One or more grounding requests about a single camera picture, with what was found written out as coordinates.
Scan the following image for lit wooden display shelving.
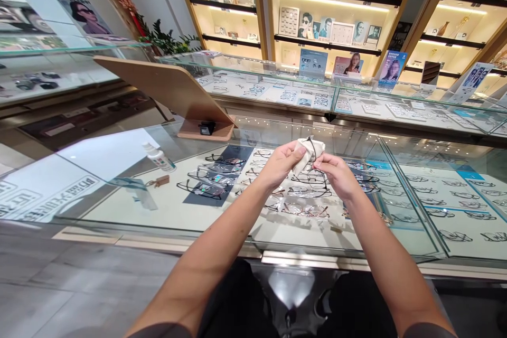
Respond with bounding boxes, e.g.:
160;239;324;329
170;0;507;90

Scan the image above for person's left hand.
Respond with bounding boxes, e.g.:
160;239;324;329
257;141;307;193

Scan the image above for tall blue countertop sign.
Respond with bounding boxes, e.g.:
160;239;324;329
377;50;408;85

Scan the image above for small white spray bottle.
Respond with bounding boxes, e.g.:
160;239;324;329
142;142;176;175

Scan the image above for person's right hand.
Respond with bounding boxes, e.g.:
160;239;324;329
312;153;367;202

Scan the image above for person's body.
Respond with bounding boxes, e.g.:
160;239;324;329
130;258;460;338

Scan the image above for poster with sunglasses portrait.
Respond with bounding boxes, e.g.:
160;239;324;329
54;0;116;39

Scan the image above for pink countertop sign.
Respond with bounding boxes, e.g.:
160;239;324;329
333;52;364;77

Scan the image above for green potted plant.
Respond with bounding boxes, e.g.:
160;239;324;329
137;18;202;57

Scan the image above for long glass display counter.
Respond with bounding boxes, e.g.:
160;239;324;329
155;50;507;137

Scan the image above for white and blue angled sign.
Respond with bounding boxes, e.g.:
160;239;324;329
454;62;493;98

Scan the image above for clear acrylic sign holder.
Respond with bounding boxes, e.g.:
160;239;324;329
106;177;159;212

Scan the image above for cream cleaning cloth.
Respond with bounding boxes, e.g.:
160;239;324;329
290;136;328;181

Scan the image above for rows of displayed eyeglasses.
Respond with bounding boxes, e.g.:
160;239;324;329
176;147;507;245

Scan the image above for glass counter with sunglasses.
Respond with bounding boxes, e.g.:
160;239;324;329
0;32;148;125

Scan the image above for wooden tabletop mirror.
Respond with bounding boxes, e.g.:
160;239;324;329
92;55;237;141

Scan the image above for brown wooden tag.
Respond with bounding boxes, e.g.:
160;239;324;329
147;174;172;189

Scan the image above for thin black eyeglasses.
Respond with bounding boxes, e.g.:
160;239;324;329
305;136;331;193

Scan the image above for small brown stand mirror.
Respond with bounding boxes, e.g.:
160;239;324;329
421;60;441;88

